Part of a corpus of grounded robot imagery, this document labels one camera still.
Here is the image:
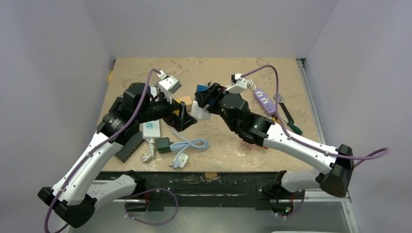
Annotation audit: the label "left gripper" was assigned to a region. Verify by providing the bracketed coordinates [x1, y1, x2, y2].
[136, 89, 196, 131]

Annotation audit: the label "dark blue cube socket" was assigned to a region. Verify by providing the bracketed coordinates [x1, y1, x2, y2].
[195, 84, 209, 103]

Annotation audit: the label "light blue cable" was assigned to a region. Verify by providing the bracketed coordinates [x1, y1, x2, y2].
[169, 126, 210, 170]

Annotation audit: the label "dark green cube socket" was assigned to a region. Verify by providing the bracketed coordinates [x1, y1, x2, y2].
[155, 137, 172, 153]

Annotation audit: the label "white power strip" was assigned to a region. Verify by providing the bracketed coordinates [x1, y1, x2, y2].
[142, 120, 161, 139]

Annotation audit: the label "white adapter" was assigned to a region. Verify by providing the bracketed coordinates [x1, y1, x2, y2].
[173, 153, 189, 169]

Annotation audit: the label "purple power strip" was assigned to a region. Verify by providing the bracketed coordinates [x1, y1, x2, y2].
[253, 88, 276, 117]

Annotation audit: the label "pink cube socket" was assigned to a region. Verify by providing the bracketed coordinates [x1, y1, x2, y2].
[241, 143, 255, 150]

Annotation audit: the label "white cube socket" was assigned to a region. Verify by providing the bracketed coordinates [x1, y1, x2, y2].
[190, 100, 211, 120]

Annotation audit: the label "yellow handled pliers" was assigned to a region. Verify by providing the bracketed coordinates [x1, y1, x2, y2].
[272, 116, 280, 124]

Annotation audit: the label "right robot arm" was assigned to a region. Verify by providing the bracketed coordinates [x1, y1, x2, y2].
[194, 83, 354, 198]

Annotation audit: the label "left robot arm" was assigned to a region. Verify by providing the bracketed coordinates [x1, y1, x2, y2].
[38, 82, 196, 228]

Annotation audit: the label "black box near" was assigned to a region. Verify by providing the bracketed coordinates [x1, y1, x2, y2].
[115, 132, 145, 163]

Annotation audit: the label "black box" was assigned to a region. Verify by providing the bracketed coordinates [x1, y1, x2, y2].
[109, 97, 123, 113]
[115, 132, 145, 163]

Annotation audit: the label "black box far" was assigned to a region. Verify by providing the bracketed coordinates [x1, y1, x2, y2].
[109, 97, 123, 113]

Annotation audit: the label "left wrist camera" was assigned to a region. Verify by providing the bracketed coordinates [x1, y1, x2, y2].
[157, 70, 182, 104]

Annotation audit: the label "silver black handled wrench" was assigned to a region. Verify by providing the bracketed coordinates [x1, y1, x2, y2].
[274, 94, 294, 124]

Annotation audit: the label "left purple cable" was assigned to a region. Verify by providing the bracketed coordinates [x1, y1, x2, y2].
[43, 68, 179, 233]

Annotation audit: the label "purple cable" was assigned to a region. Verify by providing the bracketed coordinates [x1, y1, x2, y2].
[240, 65, 390, 219]
[43, 68, 179, 233]

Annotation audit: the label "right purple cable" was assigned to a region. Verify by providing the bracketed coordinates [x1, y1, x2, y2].
[240, 65, 390, 219]

